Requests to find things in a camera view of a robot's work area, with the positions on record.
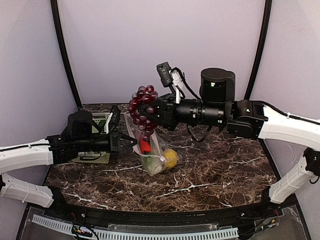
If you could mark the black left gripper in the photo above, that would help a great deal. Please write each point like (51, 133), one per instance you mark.
(114, 141)

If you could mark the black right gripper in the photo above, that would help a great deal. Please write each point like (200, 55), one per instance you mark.
(165, 111)

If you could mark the dark red grapes bunch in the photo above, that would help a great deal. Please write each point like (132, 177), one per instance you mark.
(140, 121)

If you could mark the green leafy vegetable toy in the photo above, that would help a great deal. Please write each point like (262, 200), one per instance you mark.
(152, 164)

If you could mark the clear zip top bag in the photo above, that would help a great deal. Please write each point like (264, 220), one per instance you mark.
(154, 153)

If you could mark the yellow lemon toy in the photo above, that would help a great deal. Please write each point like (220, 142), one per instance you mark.
(171, 157)

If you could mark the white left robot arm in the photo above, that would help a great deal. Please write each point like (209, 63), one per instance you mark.
(81, 135)

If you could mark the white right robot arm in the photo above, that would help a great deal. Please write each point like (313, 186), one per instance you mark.
(248, 119)

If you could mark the green bell pepper toy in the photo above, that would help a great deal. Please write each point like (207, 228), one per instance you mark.
(101, 123)

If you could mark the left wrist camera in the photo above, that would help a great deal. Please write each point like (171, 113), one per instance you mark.
(112, 120)

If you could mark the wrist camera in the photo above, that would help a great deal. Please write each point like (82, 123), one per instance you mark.
(112, 120)
(172, 79)

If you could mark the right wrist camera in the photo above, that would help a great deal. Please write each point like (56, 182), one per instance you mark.
(172, 79)

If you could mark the white slotted cable duct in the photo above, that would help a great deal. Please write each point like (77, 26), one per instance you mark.
(136, 232)

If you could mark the black front table rail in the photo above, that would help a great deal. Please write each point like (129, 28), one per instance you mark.
(243, 217)

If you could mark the black left frame post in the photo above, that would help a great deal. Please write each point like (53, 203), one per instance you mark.
(64, 53)

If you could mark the black frame post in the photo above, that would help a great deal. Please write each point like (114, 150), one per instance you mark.
(64, 53)
(260, 48)

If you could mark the black right frame post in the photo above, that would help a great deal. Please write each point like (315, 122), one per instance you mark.
(260, 48)

